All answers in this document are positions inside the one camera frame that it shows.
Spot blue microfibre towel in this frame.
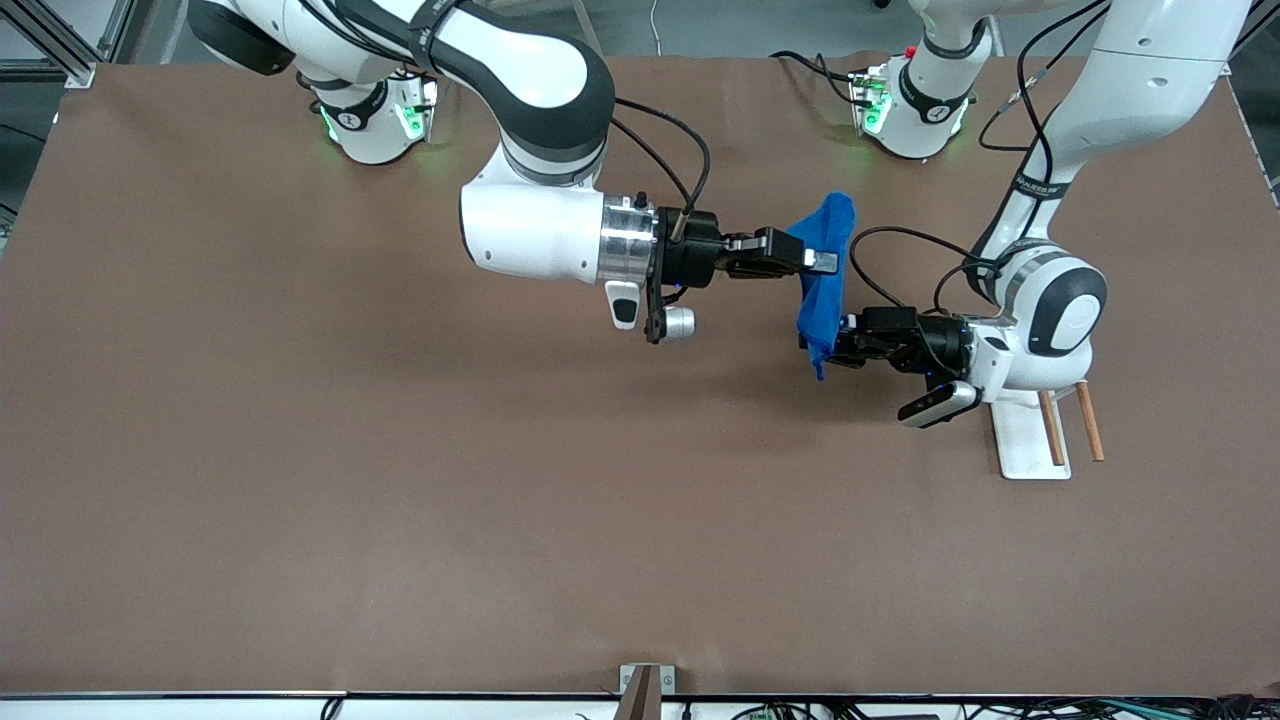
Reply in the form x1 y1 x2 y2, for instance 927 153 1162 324
785 192 858 382

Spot wooden rack rod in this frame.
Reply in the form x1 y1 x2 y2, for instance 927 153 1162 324
1073 382 1107 463
1037 390 1067 468

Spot light wooden stool legs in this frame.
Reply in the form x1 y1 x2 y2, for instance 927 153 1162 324
560 0 606 59

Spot white rack base plate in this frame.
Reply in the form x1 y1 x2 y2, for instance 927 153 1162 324
990 388 1073 481

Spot black left base cable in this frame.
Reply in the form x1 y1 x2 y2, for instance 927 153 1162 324
768 50 863 107

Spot tangled cable bundle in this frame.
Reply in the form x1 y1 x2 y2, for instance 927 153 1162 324
728 698 1280 720

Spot grey metal table bracket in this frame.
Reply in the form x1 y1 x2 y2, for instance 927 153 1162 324
618 664 677 698

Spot aluminium frame profile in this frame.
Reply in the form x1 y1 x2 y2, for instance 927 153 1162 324
0 0 127 90
1215 0 1280 79

